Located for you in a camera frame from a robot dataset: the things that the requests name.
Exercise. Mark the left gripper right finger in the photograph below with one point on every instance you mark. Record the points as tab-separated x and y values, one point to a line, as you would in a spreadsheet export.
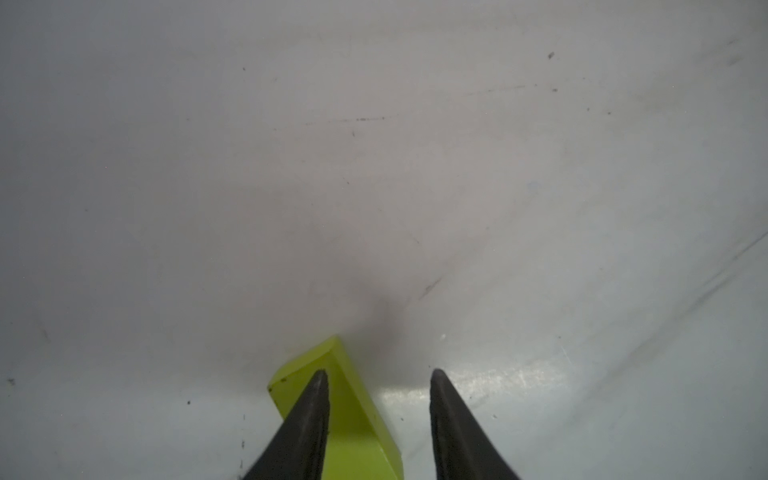
461	448

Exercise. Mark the green block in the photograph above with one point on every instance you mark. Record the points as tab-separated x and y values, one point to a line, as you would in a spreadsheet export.
359	444

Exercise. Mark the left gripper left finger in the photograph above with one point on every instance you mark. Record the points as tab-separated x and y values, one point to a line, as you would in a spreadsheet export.
297	450

